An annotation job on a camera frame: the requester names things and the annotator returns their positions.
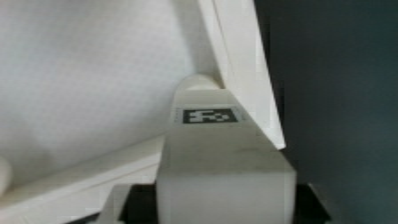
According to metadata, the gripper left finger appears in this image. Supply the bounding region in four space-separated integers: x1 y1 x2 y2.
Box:
64 183 160 224

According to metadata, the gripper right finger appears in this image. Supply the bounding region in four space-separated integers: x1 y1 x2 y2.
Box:
293 183 346 224

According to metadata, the white desk top tray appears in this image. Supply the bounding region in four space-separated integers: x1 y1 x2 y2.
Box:
0 0 288 201

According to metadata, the white desk leg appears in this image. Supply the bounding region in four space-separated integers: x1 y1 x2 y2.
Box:
156 75 297 224

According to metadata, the white front fence rail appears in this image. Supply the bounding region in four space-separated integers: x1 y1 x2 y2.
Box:
0 155 160 224

